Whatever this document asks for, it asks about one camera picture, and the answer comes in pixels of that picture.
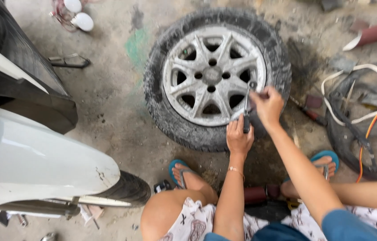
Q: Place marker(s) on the person's left hand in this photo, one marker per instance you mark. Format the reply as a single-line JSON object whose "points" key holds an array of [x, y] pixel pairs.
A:
{"points": [[238, 139]]}

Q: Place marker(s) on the person's right hand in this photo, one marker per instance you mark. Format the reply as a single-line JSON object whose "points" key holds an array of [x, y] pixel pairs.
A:
{"points": [[269, 107]]}

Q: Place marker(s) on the person's right fingers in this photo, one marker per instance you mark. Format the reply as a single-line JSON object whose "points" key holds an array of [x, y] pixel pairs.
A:
{"points": [[259, 94]]}

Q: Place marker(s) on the person's left fingers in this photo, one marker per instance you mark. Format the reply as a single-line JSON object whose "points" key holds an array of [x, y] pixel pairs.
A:
{"points": [[236, 121]]}

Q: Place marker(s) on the car wheel with alloy rim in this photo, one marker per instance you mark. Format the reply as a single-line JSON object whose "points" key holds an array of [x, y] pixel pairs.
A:
{"points": [[188, 110]]}

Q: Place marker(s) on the small maroon sandpaper piece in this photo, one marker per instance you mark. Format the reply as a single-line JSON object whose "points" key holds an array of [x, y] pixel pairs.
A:
{"points": [[314, 101]]}

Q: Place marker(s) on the blue flip-flop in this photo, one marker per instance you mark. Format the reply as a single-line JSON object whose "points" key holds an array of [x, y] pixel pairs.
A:
{"points": [[174, 164], [325, 154]]}

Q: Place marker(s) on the short maroon roll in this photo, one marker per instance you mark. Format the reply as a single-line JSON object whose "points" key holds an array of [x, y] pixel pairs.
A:
{"points": [[254, 195]]}

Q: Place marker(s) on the grey flat scrap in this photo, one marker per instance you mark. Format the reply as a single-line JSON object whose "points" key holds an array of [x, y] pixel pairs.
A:
{"points": [[342, 63]]}

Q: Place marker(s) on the black rubber inner tube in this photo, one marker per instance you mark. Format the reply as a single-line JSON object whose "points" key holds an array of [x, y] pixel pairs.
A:
{"points": [[342, 134]]}

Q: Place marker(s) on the small black object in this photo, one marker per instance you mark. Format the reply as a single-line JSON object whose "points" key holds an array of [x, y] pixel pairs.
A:
{"points": [[162, 186]]}

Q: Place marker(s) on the white patterned shorts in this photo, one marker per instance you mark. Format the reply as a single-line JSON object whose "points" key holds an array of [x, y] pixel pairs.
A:
{"points": [[195, 224]]}

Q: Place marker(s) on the person's left leg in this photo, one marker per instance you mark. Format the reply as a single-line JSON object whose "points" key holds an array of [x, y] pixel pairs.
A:
{"points": [[165, 214]]}

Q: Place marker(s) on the person's leg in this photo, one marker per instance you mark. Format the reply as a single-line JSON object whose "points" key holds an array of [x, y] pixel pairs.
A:
{"points": [[165, 214], [362, 192]]}

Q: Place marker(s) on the black vehicle tyre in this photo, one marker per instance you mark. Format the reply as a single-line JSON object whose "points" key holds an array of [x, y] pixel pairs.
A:
{"points": [[129, 189]]}

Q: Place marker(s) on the person's right leg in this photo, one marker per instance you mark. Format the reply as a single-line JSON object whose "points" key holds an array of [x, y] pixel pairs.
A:
{"points": [[362, 192]]}

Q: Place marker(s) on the blue shirt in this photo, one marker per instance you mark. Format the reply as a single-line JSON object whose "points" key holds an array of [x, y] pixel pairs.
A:
{"points": [[345, 227]]}

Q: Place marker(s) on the white light bulb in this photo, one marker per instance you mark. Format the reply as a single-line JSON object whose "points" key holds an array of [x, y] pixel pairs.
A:
{"points": [[73, 4], [83, 21]]}

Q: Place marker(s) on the white vehicle body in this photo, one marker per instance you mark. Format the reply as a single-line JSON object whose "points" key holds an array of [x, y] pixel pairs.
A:
{"points": [[24, 157]]}

